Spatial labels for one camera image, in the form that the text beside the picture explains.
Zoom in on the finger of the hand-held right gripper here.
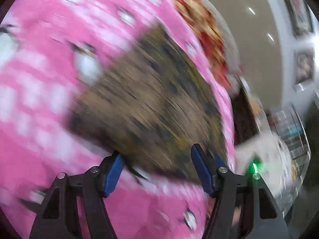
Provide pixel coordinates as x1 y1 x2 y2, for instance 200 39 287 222
213 153 228 169

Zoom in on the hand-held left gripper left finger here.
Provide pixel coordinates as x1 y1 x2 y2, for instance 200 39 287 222
29 151 124 239

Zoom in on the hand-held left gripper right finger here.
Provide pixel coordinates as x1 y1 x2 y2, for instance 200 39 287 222
191 143 291 239

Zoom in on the brown blue floral patterned garment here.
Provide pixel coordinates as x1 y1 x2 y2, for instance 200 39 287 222
67 24 228 183

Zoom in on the white ornate upholstered chair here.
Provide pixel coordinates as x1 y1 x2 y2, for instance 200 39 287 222
235 128 297 212

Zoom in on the metal stair railing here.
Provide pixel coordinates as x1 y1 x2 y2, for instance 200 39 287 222
272 105 312 180

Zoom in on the pink penguin print blanket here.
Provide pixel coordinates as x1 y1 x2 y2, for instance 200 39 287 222
0 0 236 239

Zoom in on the red floral quilt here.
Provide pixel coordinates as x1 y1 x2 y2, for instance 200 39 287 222
164 0 233 90

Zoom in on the small framed wall picture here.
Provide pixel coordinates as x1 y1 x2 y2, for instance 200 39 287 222
294 48 316 85

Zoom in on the large framed wall picture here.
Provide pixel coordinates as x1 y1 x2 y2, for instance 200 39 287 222
277 0 314 37

